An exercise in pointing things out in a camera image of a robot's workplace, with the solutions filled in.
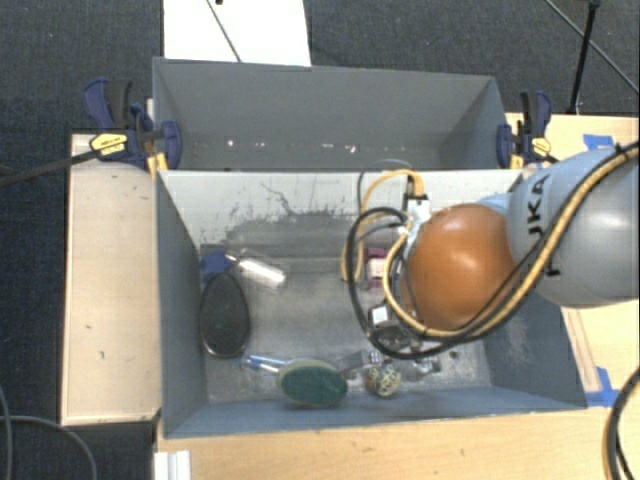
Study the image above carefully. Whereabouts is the grey metal bin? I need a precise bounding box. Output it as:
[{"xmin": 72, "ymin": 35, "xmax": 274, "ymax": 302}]
[{"xmin": 151, "ymin": 56, "xmax": 589, "ymax": 440}]

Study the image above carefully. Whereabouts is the purple and white small box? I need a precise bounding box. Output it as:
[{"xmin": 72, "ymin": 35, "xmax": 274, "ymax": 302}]
[{"xmin": 364, "ymin": 247, "xmax": 389, "ymax": 292}]

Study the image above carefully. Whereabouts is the cream patterned small ball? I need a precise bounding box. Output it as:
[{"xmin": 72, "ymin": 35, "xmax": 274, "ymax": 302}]
[{"xmin": 365, "ymin": 364, "xmax": 402, "ymax": 399}]

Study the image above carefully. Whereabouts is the black oval flat dish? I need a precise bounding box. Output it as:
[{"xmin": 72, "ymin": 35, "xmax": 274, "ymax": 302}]
[{"xmin": 198, "ymin": 272, "xmax": 251, "ymax": 360}]

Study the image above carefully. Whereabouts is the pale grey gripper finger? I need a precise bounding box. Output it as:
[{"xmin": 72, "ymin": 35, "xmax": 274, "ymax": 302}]
[{"xmin": 340, "ymin": 349, "xmax": 384, "ymax": 372}]

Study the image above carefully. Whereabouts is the blue and clear pen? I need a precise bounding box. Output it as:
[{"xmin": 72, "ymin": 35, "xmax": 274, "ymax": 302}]
[{"xmin": 243, "ymin": 354, "xmax": 282, "ymax": 373}]

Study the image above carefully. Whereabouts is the pale wood flat board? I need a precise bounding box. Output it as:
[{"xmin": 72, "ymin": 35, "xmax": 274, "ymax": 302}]
[{"xmin": 59, "ymin": 134, "xmax": 164, "ymax": 427}]

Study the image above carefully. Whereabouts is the green and cream oval sponge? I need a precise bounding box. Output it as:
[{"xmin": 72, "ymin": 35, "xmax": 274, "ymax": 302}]
[{"xmin": 276, "ymin": 357, "xmax": 349, "ymax": 410}]

